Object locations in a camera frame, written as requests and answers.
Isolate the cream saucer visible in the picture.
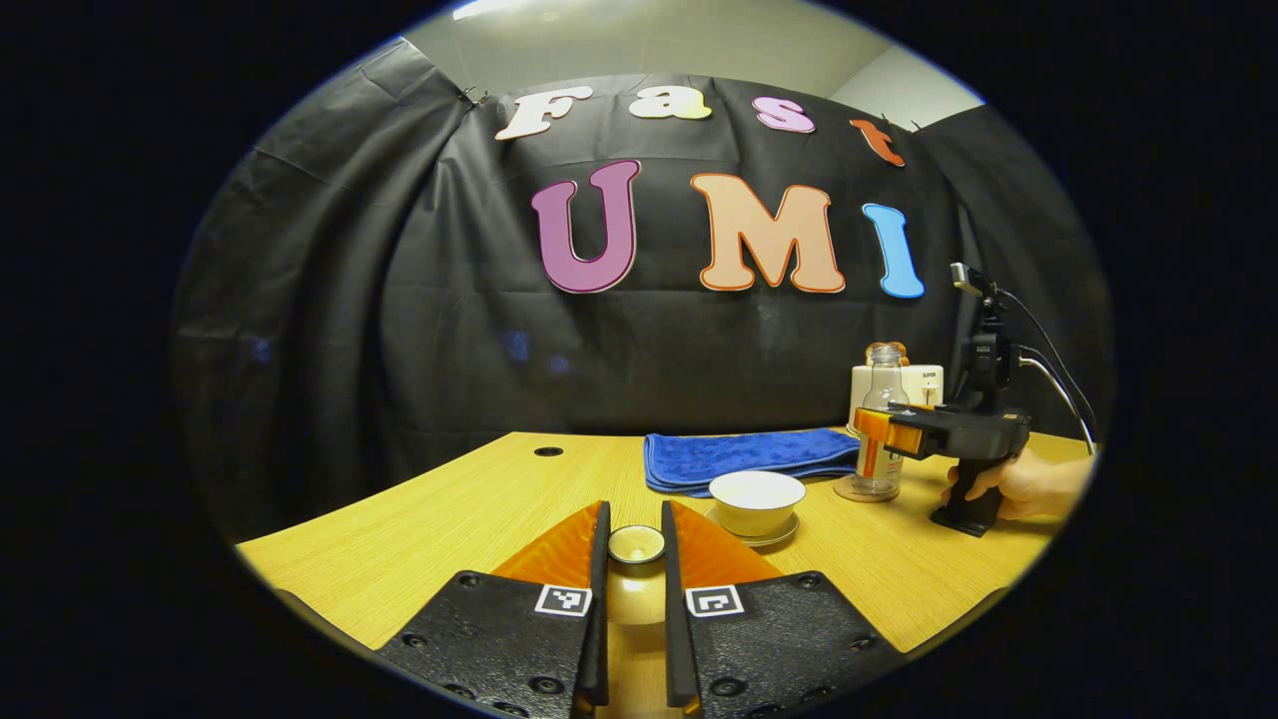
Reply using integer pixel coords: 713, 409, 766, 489
705, 509, 801, 548

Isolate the clear glass water bottle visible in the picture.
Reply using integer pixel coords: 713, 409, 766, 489
854, 345, 910, 497

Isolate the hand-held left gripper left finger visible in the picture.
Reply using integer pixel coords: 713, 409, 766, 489
374, 501, 612, 719

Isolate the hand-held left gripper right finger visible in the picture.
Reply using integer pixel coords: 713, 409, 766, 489
661, 501, 905, 719

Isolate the blue folded towel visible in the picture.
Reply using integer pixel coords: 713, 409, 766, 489
643, 428, 862, 498

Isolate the round brown coaster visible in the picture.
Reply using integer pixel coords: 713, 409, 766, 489
834, 476, 903, 503

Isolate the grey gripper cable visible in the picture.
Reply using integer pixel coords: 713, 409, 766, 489
1018, 355, 1097, 455

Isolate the cream teacup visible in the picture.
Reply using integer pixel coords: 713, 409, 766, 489
709, 470, 807, 538

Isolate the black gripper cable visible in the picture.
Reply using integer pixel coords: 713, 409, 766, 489
998, 290, 1099, 440

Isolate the black backdrop cloth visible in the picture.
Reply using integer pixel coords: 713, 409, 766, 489
170, 38, 1114, 545

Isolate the white toaster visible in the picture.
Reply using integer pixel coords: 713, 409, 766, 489
849, 362, 945, 435

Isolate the cream teacup lid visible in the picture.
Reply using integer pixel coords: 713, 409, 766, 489
602, 525, 670, 630

